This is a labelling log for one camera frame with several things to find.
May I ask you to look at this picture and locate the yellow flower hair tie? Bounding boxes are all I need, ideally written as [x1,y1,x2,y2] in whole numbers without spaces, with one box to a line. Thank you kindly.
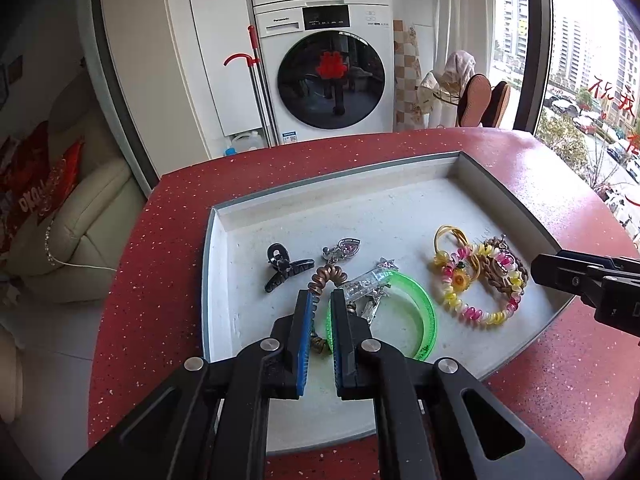
[432,225,481,293]

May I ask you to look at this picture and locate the black hair claw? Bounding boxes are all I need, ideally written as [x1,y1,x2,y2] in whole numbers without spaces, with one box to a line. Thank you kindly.
[264,242,316,295]

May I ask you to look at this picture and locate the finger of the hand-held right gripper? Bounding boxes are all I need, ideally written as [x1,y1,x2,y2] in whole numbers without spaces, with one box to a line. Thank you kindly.
[590,256,640,281]
[531,254,613,306]

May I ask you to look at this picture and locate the white cabinet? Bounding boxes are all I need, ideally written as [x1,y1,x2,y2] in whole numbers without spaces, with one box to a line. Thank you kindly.
[185,0,261,138]

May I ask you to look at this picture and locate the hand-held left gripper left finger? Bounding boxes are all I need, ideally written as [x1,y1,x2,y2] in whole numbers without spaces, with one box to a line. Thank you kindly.
[62,289,316,480]

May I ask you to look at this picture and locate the pale hanging towel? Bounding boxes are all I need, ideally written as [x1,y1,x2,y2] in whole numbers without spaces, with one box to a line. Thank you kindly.
[445,51,477,96]

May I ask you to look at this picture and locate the grey jewelry tray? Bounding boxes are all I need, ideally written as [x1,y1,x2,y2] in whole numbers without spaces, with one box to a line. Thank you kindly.
[201,151,578,457]

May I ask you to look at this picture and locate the brown spiral hair tie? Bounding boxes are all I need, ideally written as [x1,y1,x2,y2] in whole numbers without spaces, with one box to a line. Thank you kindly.
[306,262,351,353]

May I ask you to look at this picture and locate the white cable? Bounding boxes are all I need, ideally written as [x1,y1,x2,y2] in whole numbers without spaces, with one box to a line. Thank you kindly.
[45,225,118,273]

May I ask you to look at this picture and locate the red cushion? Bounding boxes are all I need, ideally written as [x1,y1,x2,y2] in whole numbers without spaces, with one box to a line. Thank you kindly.
[0,120,83,256]

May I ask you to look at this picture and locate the brown slipper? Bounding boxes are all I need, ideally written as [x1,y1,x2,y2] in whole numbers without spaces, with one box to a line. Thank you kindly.
[487,81,512,128]
[457,74,492,128]

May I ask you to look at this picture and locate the cream leather sofa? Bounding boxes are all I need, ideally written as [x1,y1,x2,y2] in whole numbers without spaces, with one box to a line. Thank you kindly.
[0,75,146,306]

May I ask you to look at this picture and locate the white detergent jug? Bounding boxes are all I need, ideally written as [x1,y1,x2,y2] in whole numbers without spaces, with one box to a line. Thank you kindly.
[223,130,265,157]

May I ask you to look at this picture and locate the green plastic bangle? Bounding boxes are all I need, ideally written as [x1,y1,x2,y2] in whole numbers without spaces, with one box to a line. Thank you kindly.
[326,270,438,361]

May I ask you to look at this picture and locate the star rhinestone hair clip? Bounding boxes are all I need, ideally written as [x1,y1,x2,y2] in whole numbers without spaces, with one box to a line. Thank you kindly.
[342,256,399,324]

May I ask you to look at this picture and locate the heart rhinestone hair clip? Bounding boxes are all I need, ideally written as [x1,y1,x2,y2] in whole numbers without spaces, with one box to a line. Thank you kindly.
[321,237,362,266]

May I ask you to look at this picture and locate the brown braided hair tie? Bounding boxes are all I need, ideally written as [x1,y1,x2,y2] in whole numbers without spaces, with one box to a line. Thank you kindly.
[472,235,530,297]

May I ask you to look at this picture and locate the white washing machine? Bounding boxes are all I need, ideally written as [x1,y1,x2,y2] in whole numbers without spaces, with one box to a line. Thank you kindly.
[247,0,396,148]

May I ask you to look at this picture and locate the pink yellow spiral hair tie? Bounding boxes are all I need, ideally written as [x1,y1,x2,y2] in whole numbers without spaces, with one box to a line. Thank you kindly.
[434,242,523,328]

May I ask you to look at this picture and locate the red handled mop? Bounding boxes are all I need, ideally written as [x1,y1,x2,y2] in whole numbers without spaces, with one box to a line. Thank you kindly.
[223,25,276,147]

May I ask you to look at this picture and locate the beige bag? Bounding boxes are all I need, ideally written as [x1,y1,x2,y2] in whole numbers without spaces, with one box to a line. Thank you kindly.
[417,71,458,128]

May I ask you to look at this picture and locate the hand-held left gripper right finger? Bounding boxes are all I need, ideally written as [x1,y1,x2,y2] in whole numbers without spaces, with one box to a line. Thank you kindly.
[327,289,583,480]

